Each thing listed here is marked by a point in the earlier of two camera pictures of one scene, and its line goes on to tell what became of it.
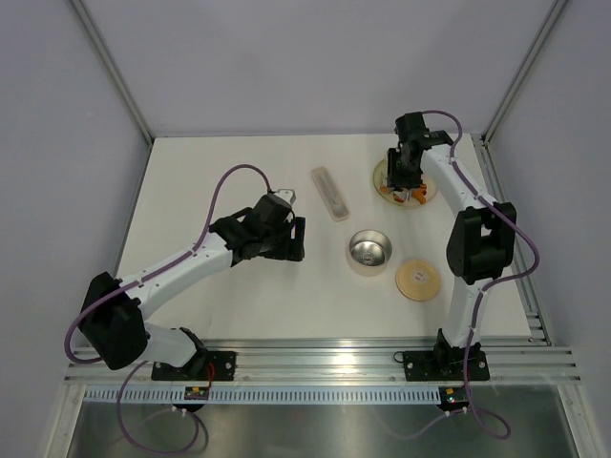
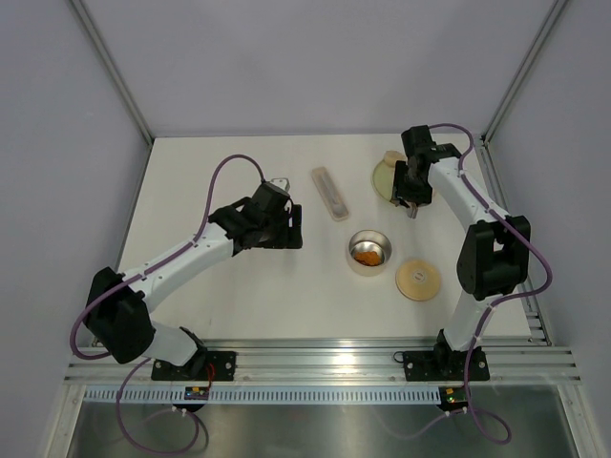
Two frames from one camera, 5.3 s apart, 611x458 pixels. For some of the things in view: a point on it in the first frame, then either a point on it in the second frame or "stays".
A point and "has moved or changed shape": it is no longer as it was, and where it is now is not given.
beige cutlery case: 329,194 stays
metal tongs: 402,195 has moved or changed shape
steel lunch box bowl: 368,253 stays
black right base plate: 443,366 stays
